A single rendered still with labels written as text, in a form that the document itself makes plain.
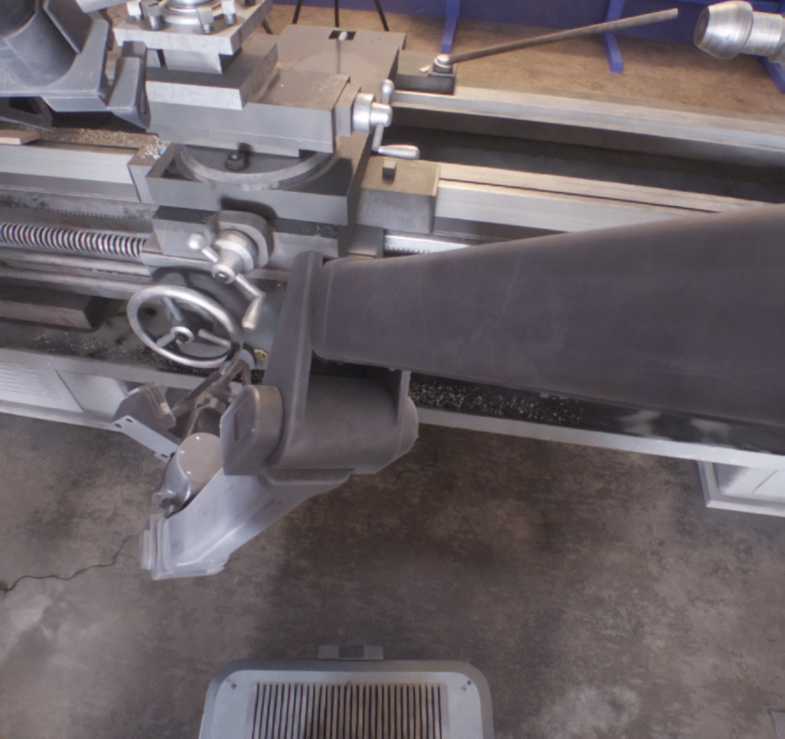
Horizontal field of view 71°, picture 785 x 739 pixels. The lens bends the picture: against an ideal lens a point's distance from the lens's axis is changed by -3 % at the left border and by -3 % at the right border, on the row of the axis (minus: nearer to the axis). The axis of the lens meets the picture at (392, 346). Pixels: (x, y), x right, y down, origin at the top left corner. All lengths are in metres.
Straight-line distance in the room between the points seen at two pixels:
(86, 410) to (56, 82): 1.40
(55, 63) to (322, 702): 1.04
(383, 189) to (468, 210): 0.15
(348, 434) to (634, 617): 1.33
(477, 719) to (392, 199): 0.92
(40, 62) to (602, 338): 0.45
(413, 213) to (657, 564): 1.11
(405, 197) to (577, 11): 3.42
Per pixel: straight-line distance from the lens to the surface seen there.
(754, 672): 1.70
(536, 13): 4.30
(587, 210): 1.06
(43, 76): 0.54
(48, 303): 1.55
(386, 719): 1.18
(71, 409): 1.88
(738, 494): 1.82
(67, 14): 0.54
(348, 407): 0.34
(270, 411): 0.33
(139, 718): 1.53
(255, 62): 0.95
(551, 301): 0.19
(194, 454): 0.64
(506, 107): 1.33
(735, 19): 1.15
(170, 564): 0.64
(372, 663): 1.21
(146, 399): 0.70
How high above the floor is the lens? 1.43
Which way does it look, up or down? 50 degrees down
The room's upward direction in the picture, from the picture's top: 2 degrees clockwise
